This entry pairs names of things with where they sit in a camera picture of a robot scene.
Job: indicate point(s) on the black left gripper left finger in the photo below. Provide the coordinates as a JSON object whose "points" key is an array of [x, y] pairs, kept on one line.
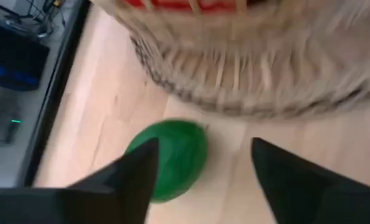
{"points": [[138, 180]]}

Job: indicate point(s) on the dark red round fruit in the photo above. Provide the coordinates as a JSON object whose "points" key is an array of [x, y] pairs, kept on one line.
{"points": [[178, 4]]}

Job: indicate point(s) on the black computer with blue light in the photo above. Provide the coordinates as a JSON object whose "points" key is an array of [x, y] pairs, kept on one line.
{"points": [[13, 56]]}

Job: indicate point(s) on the small green lime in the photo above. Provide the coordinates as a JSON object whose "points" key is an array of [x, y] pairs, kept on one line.
{"points": [[182, 155]]}

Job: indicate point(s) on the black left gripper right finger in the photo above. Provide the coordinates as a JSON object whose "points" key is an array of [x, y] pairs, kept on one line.
{"points": [[297, 193]]}

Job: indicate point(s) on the grey equipment box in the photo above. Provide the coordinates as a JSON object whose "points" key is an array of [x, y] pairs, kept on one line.
{"points": [[1, 118]]}

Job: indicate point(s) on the round woven placemat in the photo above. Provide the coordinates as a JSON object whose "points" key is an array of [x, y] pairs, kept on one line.
{"points": [[235, 93]]}

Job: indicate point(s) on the black aluminium table frame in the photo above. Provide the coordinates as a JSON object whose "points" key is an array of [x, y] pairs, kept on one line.
{"points": [[57, 93]]}

